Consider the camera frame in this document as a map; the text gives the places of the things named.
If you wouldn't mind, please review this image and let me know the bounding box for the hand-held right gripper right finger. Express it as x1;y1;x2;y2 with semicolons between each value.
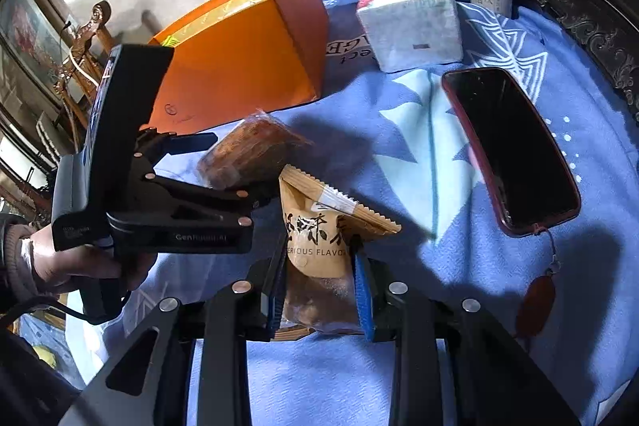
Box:
352;251;595;426

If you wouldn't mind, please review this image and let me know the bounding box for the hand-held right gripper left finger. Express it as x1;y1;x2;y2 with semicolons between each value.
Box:
60;251;288;426

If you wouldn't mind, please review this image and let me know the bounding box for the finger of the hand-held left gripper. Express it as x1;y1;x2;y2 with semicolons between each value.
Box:
135;127;219;172
115;171;281;228

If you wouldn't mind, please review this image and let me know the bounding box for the brown cake packet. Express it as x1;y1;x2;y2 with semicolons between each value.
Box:
196;109;315;190

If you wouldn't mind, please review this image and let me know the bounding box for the brown kraft snack packet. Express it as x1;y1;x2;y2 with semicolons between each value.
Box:
277;164;403;337

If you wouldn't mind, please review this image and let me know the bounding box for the orange cardboard box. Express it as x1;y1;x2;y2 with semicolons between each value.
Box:
147;0;330;137

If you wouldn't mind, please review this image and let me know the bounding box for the person's left hand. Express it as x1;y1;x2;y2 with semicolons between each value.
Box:
30;221;157;296

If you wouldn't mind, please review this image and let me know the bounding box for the carved wooden chair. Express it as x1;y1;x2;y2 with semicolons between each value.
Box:
52;2;113;142

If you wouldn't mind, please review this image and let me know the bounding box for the framed red figure painting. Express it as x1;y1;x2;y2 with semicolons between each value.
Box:
0;0;71;77

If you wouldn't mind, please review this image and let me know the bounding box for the blue patterned tablecloth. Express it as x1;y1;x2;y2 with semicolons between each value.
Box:
20;0;639;426

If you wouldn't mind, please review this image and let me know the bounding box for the red key tag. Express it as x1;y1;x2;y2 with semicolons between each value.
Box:
514;226;562;339

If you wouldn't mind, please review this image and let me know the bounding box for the black smartphone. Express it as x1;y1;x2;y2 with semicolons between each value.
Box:
441;67;582;237

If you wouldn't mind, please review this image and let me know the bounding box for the floral tissue pack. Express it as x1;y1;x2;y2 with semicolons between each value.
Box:
355;0;464;73

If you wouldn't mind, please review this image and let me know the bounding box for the dark carved wooden bench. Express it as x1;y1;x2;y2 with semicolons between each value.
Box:
419;0;639;122

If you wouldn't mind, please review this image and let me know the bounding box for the white power cable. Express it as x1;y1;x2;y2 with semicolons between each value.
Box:
70;49;98;85

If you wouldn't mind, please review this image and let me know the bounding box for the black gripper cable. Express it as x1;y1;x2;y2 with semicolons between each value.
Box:
0;293;101;332

